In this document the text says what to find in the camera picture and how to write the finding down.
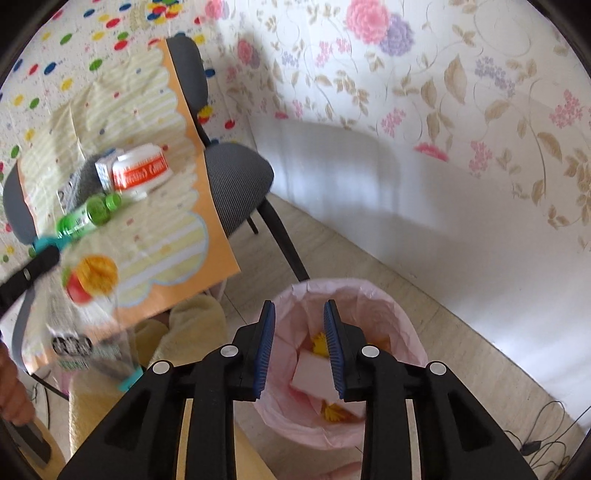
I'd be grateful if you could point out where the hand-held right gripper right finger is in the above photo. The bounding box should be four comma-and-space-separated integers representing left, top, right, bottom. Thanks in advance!
323, 299, 539, 480

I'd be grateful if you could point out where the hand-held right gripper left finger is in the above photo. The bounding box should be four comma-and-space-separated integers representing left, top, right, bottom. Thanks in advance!
58, 300, 278, 480

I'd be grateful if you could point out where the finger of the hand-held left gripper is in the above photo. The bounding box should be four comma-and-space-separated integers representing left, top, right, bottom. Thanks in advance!
0, 233, 75, 319
92, 342, 145, 393

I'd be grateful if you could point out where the clear printed plastic packet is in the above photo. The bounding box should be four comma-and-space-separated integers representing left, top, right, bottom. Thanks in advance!
44, 251, 139, 374

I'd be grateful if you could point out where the green plastic bottle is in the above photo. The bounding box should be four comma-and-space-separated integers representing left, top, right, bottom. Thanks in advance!
55, 193, 123, 238

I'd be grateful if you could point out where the trash bin with pink liner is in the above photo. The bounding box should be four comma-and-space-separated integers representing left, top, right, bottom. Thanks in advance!
252, 278, 428, 450

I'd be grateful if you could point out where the grey cloth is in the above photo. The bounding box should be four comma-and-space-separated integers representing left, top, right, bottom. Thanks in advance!
65, 159, 105, 217

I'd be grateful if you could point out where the small white carton box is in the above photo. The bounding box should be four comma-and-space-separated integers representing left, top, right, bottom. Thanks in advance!
95, 148, 125, 192

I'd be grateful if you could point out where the white cup with orange label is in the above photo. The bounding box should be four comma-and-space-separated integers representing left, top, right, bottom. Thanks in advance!
112, 143, 174, 199

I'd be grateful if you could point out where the person's left hand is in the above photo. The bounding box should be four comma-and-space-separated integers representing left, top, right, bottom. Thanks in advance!
0, 342, 37, 426

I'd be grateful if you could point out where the pale pink box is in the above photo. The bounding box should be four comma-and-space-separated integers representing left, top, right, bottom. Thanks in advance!
290, 348, 340, 402

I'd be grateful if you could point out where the yellow fluffy garment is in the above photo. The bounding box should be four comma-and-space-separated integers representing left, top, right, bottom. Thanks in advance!
67, 293, 229, 462

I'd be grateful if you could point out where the grey office chair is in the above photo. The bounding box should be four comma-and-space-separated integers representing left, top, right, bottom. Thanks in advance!
2, 36, 310, 282

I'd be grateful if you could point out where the yellow striped cloth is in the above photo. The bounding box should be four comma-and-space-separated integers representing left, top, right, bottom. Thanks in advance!
14, 39, 241, 370

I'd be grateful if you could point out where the black cable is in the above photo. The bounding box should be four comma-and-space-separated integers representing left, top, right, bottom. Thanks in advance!
503, 401, 587, 467

